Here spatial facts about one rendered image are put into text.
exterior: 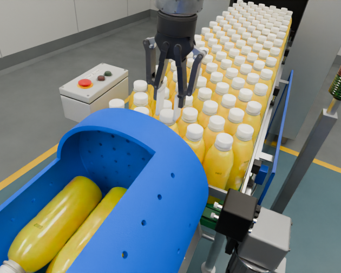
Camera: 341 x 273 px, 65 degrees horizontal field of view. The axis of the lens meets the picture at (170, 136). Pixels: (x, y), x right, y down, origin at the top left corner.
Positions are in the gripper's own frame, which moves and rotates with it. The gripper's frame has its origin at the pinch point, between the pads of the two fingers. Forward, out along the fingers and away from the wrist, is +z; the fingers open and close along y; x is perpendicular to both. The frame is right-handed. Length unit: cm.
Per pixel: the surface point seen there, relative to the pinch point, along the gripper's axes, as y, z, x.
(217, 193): 16.8, 17.8, -4.5
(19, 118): -172, 115, 78
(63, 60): -224, 116, 192
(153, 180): 9.9, -6.5, -27.8
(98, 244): 9.0, -7.1, -38.4
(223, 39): -4, 5, 67
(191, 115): 4.5, 4.3, 4.7
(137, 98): -11.0, 4.4, 4.5
